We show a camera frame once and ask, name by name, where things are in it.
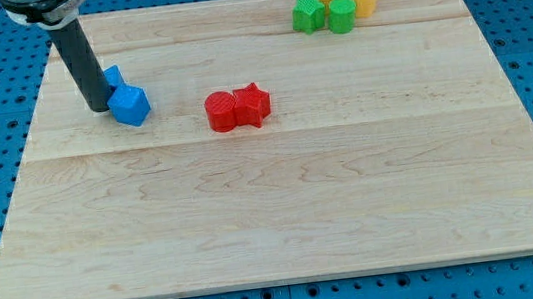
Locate blue triangle block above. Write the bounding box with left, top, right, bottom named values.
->
left=104, top=65, right=125, bottom=92

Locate blue cube block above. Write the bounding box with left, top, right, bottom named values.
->
left=107, top=84, right=151, bottom=127

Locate light wooden board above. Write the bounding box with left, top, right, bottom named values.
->
left=0, top=0, right=533, bottom=299

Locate red star block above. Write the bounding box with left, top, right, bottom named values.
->
left=233, top=83, right=271, bottom=128

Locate red cylinder block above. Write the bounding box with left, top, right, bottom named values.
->
left=204, top=91, right=236, bottom=133

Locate green star block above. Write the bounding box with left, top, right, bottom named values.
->
left=292, top=0, right=326, bottom=34

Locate green cylinder block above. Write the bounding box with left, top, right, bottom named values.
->
left=328, top=0, right=357, bottom=35

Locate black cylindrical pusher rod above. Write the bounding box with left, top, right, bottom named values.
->
left=49, top=19, right=112, bottom=113

